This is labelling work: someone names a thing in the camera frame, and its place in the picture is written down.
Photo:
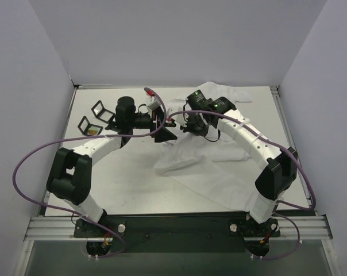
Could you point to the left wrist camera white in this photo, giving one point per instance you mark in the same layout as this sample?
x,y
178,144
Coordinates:
x,y
152,104

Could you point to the black frame stand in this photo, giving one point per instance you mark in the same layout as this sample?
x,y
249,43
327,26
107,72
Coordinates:
x,y
84,125
101,113

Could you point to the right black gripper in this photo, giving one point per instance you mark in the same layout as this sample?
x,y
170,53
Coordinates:
x,y
191,126

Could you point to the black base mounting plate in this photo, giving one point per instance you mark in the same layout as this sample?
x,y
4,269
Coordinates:
x,y
213,232

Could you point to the white garment shirt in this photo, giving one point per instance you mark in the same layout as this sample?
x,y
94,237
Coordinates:
x,y
211,176

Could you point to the aluminium front rail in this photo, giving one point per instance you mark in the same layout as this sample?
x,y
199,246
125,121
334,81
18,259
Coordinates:
x,y
50,229

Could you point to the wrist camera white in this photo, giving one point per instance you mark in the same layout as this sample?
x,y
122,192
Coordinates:
x,y
169,122
152,104

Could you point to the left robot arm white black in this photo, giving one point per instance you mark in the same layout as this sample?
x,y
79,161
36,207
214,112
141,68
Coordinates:
x,y
70,177

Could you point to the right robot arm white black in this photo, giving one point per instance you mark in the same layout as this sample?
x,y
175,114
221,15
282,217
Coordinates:
x,y
278,168

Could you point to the black frame stand upper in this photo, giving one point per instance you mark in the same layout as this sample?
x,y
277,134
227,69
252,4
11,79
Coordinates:
x,y
101,113

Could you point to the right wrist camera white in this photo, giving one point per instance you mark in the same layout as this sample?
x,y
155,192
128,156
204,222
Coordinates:
x,y
169,122

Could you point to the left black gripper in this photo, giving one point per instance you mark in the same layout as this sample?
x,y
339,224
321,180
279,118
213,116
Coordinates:
x,y
158,121

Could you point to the colourful painted round brooch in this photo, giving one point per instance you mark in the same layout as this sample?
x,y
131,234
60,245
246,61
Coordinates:
x,y
92,132

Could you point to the black frame stand lower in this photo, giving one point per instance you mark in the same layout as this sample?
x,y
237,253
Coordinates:
x,y
84,125

